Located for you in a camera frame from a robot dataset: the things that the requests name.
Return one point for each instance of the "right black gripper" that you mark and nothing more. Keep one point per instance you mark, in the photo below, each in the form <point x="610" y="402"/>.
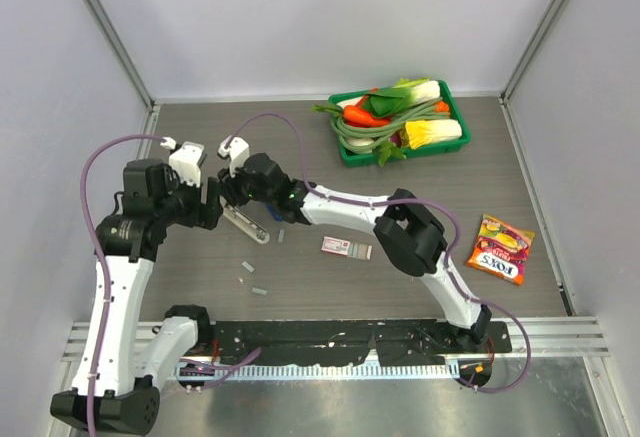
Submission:
<point x="229" y="187"/>

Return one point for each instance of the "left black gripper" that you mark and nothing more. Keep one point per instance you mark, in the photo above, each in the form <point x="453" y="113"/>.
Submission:
<point x="204" y="214"/>

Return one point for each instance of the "grey black stapler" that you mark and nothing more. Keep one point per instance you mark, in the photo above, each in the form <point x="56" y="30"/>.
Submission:
<point x="245" y="224"/>

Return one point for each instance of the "blue stapler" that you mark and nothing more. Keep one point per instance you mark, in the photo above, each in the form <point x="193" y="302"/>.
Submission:
<point x="274" y="213"/>

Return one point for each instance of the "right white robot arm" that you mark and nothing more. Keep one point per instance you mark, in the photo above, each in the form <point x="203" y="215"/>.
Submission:
<point x="412" y="238"/>

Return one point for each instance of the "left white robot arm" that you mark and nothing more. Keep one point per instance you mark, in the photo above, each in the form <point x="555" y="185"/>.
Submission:
<point x="116" y="389"/>

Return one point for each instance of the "green plastic tray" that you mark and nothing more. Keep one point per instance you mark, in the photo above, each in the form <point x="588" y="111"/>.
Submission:
<point x="391" y="149"/>

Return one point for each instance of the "toy white radish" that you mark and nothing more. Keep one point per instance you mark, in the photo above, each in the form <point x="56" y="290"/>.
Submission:
<point x="359" y="145"/>

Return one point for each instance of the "toy orange carrot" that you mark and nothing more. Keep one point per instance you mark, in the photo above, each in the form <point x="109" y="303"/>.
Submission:
<point x="359" y="117"/>

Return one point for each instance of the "toy napa cabbage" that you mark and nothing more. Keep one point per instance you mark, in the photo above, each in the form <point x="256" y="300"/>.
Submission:
<point x="420" y="133"/>

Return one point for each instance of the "toy bok choy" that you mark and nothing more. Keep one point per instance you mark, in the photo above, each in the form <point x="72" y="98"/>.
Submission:
<point x="406" y="94"/>

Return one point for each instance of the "toy green long beans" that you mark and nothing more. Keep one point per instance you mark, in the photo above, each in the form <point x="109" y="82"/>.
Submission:
<point x="431" y="110"/>

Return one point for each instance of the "colourful candy bag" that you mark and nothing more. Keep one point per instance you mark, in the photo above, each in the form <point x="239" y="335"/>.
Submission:
<point x="501" y="250"/>

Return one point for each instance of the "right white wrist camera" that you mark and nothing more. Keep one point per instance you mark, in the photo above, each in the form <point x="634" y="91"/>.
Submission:
<point x="235" y="151"/>

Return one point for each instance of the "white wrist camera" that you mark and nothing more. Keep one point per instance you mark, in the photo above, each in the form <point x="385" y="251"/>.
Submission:
<point x="235" y="151"/>
<point x="186" y="160"/>

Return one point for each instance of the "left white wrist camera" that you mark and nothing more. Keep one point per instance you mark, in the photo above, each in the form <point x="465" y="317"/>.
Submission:
<point x="186" y="160"/>

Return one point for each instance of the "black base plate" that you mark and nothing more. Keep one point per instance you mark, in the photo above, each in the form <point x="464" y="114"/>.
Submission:
<point x="339" y="343"/>

